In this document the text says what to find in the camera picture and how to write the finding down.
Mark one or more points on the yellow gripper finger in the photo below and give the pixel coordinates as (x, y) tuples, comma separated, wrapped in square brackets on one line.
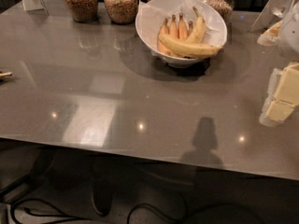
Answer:
[(275, 113)]

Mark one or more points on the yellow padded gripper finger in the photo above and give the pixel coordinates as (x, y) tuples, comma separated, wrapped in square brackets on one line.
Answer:
[(288, 86)]

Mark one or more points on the large yellow banana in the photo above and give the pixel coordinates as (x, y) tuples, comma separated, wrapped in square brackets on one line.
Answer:
[(186, 49)]

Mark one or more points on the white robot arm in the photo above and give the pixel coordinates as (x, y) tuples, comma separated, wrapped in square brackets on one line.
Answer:
[(285, 35)]

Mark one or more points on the curved yellow banana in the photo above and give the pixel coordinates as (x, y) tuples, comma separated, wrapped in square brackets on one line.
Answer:
[(199, 28)]

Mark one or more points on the white paper bowl liner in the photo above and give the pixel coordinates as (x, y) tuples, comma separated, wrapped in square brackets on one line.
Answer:
[(181, 31)]

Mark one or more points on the white ceramic bowl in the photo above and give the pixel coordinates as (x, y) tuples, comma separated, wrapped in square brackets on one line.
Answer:
[(150, 16)]

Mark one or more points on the glass jar of grains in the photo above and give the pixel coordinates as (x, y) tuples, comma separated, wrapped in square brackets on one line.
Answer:
[(121, 11), (218, 0), (82, 10)]

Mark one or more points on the bunch of small bananas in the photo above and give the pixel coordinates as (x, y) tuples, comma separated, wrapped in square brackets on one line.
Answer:
[(177, 28)]

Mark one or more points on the left glass jar of grains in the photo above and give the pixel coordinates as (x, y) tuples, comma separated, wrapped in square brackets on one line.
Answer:
[(82, 10)]

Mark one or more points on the small object at left edge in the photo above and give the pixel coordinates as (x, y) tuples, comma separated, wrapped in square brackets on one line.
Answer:
[(5, 74)]

